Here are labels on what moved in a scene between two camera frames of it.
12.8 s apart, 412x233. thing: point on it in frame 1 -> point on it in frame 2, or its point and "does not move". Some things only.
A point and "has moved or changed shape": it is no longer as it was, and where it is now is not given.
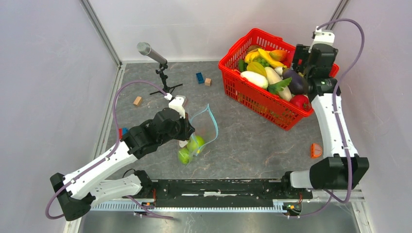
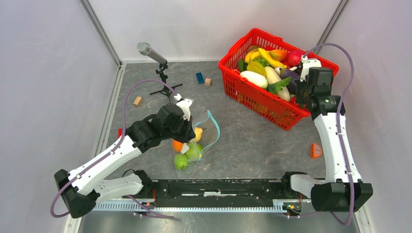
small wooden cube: [208, 81] does not move
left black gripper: [188, 129] does not move
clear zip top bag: [206, 131] has moved or changed shape
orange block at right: [316, 150] does not move
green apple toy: [196, 143] has moved or changed shape
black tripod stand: [163, 66] does not move
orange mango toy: [278, 55] does not move
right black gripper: [301, 53] -> [300, 84]
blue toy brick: [200, 78] does not move
